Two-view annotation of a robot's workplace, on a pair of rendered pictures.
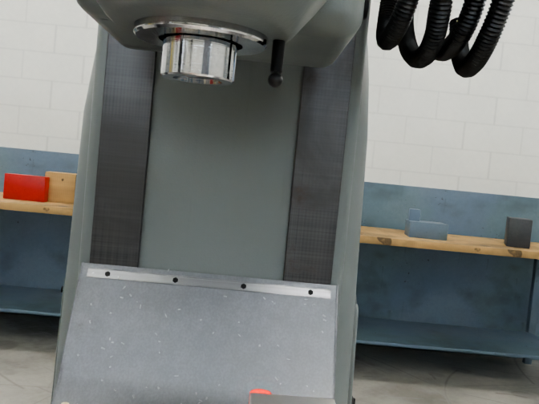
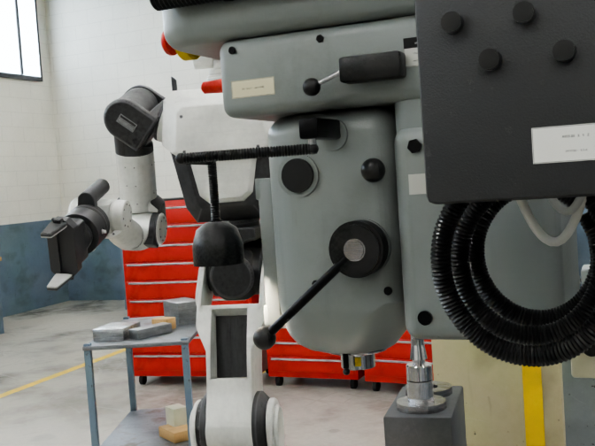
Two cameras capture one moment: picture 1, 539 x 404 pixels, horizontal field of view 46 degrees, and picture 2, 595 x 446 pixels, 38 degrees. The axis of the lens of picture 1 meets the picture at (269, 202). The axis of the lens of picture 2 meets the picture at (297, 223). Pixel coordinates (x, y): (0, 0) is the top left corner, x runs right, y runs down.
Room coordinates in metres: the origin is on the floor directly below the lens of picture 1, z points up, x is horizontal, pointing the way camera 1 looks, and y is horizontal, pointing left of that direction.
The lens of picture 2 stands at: (0.83, -1.04, 1.55)
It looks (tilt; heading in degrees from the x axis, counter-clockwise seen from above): 3 degrees down; 114
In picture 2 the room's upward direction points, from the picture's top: 4 degrees counter-clockwise
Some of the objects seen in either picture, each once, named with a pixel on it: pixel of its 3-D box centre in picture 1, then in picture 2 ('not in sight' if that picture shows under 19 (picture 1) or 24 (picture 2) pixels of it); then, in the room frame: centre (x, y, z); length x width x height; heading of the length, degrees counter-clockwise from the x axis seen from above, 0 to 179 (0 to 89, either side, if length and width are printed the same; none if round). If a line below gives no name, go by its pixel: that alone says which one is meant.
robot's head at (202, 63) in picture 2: not in sight; (216, 57); (-0.12, 0.68, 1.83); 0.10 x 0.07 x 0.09; 20
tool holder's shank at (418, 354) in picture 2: not in sight; (416, 333); (0.39, 0.43, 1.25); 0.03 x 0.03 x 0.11
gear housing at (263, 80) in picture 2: not in sight; (368, 73); (0.45, 0.05, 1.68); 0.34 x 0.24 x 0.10; 2
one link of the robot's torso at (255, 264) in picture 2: not in sight; (238, 272); (-0.13, 0.73, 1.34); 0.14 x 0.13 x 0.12; 14
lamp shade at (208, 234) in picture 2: not in sight; (217, 242); (0.23, 0.00, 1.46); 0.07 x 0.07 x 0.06
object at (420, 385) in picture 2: not in sight; (420, 384); (0.39, 0.43, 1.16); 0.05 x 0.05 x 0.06
